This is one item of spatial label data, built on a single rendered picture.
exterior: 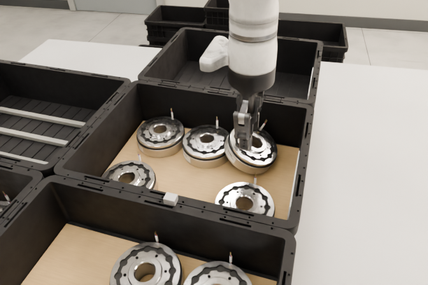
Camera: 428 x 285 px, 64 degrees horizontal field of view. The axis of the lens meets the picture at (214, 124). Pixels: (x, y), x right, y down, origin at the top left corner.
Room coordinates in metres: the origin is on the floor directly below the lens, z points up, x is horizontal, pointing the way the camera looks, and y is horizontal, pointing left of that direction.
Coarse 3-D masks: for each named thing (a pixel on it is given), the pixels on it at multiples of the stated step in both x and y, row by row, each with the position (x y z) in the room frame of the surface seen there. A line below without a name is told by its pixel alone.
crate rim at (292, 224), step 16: (144, 80) 0.66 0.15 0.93; (224, 96) 0.59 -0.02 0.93; (112, 112) 0.55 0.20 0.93; (96, 128) 0.50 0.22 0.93; (304, 128) 0.48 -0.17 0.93; (80, 144) 0.45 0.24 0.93; (304, 144) 0.43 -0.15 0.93; (64, 160) 0.42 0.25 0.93; (304, 160) 0.39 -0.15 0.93; (64, 176) 0.38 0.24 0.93; (80, 176) 0.38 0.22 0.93; (96, 176) 0.38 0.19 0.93; (304, 176) 0.36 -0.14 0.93; (144, 192) 0.34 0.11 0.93; (160, 192) 0.34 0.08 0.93; (208, 208) 0.31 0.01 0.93; (224, 208) 0.31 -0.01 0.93; (272, 224) 0.28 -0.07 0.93; (288, 224) 0.28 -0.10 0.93
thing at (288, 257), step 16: (48, 176) 0.38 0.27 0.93; (32, 192) 0.35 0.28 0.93; (96, 192) 0.34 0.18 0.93; (112, 192) 0.34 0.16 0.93; (128, 192) 0.34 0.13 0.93; (16, 208) 0.32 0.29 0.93; (160, 208) 0.31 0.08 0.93; (176, 208) 0.31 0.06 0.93; (192, 208) 0.31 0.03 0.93; (224, 224) 0.28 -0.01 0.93; (240, 224) 0.28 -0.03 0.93; (256, 224) 0.28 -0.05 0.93; (0, 240) 0.27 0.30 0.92; (288, 240) 0.25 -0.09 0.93; (288, 256) 0.23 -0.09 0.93; (288, 272) 0.21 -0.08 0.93
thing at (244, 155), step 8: (232, 136) 0.50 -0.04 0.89; (264, 136) 0.53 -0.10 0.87; (232, 144) 0.48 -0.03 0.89; (272, 144) 0.51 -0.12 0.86; (240, 152) 0.47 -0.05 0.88; (248, 152) 0.47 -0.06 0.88; (264, 152) 0.48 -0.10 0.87; (272, 152) 0.49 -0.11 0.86; (248, 160) 0.45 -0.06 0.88; (256, 160) 0.46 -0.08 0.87; (264, 160) 0.47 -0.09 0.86; (272, 160) 0.47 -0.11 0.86
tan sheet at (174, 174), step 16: (128, 144) 0.56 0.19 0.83; (144, 160) 0.51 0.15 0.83; (160, 160) 0.51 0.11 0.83; (176, 160) 0.51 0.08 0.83; (288, 160) 0.49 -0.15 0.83; (160, 176) 0.46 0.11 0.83; (176, 176) 0.46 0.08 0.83; (192, 176) 0.46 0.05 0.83; (208, 176) 0.46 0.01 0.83; (224, 176) 0.46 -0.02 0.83; (240, 176) 0.46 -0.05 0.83; (256, 176) 0.45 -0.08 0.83; (272, 176) 0.45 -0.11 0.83; (288, 176) 0.45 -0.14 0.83; (176, 192) 0.42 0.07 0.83; (192, 192) 0.42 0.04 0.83; (208, 192) 0.42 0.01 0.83; (272, 192) 0.41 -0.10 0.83; (288, 192) 0.41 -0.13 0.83; (288, 208) 0.38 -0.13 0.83
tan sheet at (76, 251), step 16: (64, 240) 0.33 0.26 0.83; (80, 240) 0.33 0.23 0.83; (96, 240) 0.32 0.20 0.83; (112, 240) 0.32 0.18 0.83; (128, 240) 0.32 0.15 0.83; (48, 256) 0.30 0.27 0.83; (64, 256) 0.30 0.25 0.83; (80, 256) 0.30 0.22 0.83; (96, 256) 0.30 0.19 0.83; (112, 256) 0.30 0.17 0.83; (32, 272) 0.27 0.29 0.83; (48, 272) 0.27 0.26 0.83; (64, 272) 0.27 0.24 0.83; (80, 272) 0.27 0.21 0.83; (96, 272) 0.27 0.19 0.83
